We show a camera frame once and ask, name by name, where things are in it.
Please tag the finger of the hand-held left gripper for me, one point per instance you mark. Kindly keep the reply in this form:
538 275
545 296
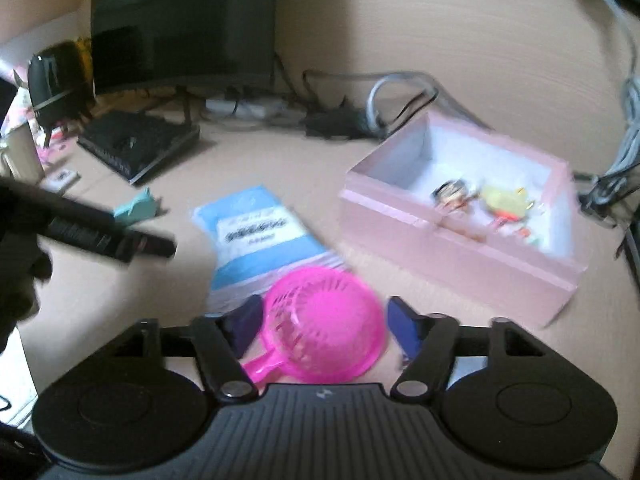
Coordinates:
155 245

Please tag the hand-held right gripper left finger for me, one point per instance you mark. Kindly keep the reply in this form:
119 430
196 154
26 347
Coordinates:
247 322

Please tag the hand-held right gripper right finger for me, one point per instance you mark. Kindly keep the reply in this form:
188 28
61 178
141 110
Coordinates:
402 327

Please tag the pink plastic strainer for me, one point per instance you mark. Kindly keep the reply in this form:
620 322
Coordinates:
325 325

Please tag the pink cardboard box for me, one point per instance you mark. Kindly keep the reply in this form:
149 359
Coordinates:
450 260

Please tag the black-haired doll figure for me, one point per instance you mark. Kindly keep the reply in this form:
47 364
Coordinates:
452 195

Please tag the yellow cheese toy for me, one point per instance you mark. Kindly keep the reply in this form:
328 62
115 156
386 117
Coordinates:
502 199

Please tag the wooden desktop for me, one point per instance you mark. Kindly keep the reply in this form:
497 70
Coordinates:
165 285

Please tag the teal plastic holder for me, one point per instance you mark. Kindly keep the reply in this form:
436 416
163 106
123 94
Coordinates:
135 207

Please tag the beige cup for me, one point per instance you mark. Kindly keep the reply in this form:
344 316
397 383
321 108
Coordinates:
22 157

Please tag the blue tissue packet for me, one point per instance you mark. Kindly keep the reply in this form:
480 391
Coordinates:
255 235

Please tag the black flat electronic device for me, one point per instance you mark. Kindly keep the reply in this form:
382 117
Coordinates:
137 145

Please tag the black rounded speaker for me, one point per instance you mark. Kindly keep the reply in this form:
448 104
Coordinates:
60 85

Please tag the white power strip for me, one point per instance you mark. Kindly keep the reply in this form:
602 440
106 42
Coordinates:
250 106

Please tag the black power adapter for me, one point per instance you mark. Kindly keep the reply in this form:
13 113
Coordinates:
330 122

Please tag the black computer monitor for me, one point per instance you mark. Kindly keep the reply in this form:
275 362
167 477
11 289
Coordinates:
185 20

